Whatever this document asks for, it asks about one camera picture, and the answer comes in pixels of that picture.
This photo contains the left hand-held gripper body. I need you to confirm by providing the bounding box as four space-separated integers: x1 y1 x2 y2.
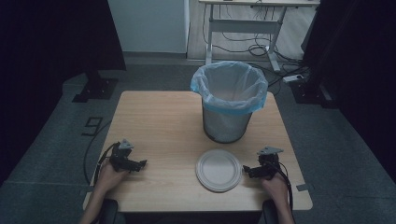
109 138 140 173

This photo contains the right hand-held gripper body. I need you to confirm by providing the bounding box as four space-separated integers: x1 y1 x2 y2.
255 146 285 181

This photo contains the white paper plate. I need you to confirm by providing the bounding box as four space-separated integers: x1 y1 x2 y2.
195 148 244 193

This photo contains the metal mesh trash bin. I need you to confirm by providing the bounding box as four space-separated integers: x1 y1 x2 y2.
201 100 253 145

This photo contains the blue plastic bin liner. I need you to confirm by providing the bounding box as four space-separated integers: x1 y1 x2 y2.
190 61 269 117

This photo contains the person's left hand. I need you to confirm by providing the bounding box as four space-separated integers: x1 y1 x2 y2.
93 158 131 195

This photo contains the person's right hand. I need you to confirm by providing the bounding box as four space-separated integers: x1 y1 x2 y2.
261 172 290 204

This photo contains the black chair armrest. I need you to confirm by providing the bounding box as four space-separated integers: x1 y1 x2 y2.
98 198 120 224
262 199 280 224

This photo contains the black stand base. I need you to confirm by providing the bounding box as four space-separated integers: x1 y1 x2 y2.
289 77 340 110
71 72 120 104

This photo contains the white power strip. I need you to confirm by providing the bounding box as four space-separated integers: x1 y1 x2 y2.
282 74 304 84

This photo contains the dark curtain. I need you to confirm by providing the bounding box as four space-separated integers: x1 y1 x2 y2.
302 0 396 183
0 0 127 186

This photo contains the white cabinet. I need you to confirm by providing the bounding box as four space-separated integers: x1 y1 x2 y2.
106 0 191 55

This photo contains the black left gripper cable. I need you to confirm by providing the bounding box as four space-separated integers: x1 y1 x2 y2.
92 142 121 189

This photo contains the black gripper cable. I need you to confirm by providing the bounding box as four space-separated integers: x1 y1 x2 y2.
92 142 121 189
271 161 295 222

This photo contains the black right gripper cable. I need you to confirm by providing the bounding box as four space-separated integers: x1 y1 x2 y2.
271 161 295 222

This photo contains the black cable on floor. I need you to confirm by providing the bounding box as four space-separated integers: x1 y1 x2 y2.
82 119 112 185

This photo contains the tangle of black cables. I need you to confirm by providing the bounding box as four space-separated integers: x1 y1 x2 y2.
202 4 311 96

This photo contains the white desk frame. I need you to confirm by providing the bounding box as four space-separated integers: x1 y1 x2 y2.
198 0 321 74

